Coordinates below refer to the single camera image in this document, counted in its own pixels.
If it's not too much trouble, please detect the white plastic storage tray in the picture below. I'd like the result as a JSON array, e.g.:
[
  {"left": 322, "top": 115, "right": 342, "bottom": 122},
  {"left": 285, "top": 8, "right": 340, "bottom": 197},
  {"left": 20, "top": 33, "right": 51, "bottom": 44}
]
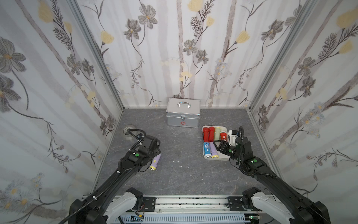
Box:
[{"left": 202, "top": 125, "right": 229, "bottom": 161}]

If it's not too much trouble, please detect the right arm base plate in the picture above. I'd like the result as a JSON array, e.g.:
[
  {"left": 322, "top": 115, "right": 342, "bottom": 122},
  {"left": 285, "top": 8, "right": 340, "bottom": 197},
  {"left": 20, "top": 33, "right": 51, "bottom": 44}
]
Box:
[{"left": 227, "top": 197, "right": 252, "bottom": 211}]

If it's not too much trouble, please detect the blue flashlight white logo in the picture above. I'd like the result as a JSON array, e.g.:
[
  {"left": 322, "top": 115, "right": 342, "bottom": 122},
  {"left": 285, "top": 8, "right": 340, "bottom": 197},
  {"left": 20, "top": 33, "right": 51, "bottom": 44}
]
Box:
[{"left": 203, "top": 142, "right": 212, "bottom": 158}]

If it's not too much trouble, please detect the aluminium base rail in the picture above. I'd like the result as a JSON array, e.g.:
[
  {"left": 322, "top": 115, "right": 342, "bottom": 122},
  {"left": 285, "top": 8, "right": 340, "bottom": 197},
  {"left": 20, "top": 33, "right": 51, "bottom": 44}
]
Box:
[{"left": 74, "top": 194, "right": 280, "bottom": 224}]

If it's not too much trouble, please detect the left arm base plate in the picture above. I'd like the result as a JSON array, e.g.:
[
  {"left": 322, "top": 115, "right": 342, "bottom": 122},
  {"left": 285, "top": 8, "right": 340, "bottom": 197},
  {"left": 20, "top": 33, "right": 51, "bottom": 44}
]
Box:
[{"left": 136, "top": 197, "right": 156, "bottom": 212}]

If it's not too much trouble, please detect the silver aluminium first-aid case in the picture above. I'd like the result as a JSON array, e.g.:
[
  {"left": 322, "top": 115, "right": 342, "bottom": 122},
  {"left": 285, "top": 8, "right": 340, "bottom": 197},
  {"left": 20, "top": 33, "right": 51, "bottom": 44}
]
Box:
[{"left": 166, "top": 98, "right": 201, "bottom": 128}]

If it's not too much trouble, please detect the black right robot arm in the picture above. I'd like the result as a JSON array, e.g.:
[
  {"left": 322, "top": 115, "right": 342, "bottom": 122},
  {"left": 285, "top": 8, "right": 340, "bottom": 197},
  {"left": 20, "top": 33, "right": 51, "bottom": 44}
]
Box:
[{"left": 217, "top": 127, "right": 331, "bottom": 224}]

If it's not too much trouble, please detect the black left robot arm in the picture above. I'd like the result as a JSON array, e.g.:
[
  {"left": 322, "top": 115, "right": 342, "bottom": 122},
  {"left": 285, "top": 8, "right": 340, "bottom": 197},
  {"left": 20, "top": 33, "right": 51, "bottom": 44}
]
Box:
[{"left": 61, "top": 129, "right": 161, "bottom": 224}]

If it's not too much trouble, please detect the clear tape roll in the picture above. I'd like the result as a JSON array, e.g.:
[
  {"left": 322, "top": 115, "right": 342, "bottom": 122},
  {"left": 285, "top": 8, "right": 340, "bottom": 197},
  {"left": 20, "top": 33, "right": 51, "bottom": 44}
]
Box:
[{"left": 122, "top": 124, "right": 138, "bottom": 141}]

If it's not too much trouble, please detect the pale green flashlight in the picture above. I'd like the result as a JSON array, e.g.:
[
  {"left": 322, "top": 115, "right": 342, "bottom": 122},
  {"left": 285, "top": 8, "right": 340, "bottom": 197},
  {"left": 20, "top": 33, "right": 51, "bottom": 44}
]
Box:
[{"left": 214, "top": 127, "right": 222, "bottom": 141}]

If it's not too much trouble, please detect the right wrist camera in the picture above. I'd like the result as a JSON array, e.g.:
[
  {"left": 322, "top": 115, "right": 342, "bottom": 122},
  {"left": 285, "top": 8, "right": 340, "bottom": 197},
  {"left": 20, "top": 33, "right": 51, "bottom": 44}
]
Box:
[{"left": 228, "top": 130, "right": 239, "bottom": 146}]

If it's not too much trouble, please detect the purple flashlight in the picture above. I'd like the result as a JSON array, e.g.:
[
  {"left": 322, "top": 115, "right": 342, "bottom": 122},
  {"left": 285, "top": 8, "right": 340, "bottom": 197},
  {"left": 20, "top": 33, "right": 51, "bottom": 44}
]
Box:
[
  {"left": 209, "top": 141, "right": 219, "bottom": 158},
  {"left": 149, "top": 154, "right": 161, "bottom": 171}
]

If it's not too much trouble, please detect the red flashlight white logo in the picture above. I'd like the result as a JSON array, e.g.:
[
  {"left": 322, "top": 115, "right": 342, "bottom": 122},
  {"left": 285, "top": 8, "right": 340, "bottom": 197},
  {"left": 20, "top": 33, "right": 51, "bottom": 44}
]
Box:
[{"left": 220, "top": 131, "right": 227, "bottom": 141}]

